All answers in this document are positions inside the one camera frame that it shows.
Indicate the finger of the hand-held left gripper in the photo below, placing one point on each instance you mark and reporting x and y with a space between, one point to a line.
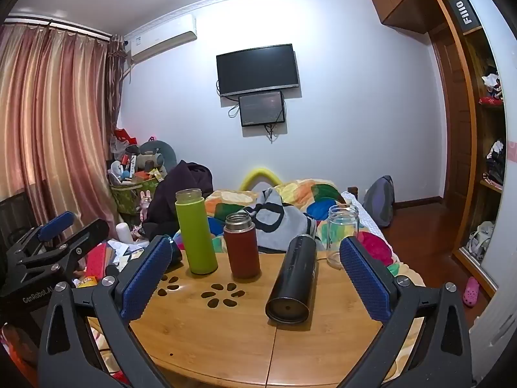
56 225
91 236

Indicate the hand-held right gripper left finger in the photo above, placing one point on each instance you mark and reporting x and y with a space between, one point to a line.
143 279

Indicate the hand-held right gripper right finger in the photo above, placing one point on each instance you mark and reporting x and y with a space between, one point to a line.
365 279

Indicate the green cup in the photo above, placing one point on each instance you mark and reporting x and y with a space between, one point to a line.
196 234

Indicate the black cup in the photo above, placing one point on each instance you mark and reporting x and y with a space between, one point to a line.
293 279

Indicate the red cup with steel rim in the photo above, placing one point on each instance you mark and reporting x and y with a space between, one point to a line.
241 250

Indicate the red box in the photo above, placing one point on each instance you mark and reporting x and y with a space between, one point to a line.
97 262

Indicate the white papers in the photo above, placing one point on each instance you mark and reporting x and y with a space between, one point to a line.
121 249

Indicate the white plastic bottle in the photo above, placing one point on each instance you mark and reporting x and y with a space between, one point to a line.
124 232

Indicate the yellow snack packet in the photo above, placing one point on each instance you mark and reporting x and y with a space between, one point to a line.
87 281

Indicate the green storage basket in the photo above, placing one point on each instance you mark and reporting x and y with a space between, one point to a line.
125 200

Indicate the red patterned cloth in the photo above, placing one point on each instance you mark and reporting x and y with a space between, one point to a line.
18 355

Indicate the clear glass jar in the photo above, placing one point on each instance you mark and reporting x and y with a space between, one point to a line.
337 230

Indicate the pink bunny toy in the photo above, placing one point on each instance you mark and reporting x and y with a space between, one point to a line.
144 206

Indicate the grey backpack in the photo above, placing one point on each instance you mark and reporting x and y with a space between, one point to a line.
379 202

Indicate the pink striped curtain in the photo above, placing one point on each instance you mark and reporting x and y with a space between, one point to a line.
52 129

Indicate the colourful patchwork blanket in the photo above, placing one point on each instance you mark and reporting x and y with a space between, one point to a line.
319 194

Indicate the grey plush toy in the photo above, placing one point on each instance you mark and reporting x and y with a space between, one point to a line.
155 155

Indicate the dark jacket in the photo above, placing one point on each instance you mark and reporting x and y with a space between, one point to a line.
179 182

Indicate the red bag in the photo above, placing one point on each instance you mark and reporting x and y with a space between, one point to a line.
123 136

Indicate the pink clog shoe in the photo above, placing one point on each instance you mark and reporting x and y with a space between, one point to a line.
470 292

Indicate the grey garment with black print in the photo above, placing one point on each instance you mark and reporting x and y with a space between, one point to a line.
278 218

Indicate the white bag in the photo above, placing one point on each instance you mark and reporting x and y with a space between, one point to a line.
480 238

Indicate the yellow foam tube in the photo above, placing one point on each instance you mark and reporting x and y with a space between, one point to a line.
262 173

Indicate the wooden wardrobe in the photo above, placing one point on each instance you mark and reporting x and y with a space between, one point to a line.
456 129

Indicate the dark clothes pile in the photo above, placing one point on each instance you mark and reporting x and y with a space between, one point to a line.
496 161

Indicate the white air conditioner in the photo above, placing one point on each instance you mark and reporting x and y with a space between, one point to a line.
161 40

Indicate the red and white clothes pile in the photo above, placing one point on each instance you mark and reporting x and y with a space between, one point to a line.
492 89

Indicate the black sign with white letters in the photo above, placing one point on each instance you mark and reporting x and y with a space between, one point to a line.
465 12

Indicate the small black wall monitor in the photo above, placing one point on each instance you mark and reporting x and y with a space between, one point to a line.
261 109

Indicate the large black wall television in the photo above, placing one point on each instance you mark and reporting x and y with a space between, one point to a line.
257 70

